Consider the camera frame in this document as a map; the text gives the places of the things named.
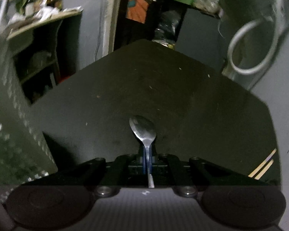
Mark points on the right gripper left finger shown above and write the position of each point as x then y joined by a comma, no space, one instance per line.
134,161

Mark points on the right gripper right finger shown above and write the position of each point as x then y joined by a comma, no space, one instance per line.
163,161

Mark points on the silver metal spoon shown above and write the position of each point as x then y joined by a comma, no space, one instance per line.
144,130

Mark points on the wooden chopstick purple band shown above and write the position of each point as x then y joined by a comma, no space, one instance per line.
263,164

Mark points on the white perforated plastic utensil basket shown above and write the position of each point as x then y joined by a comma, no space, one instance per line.
24,154

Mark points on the wooden side counter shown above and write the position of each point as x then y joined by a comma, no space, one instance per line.
40,22

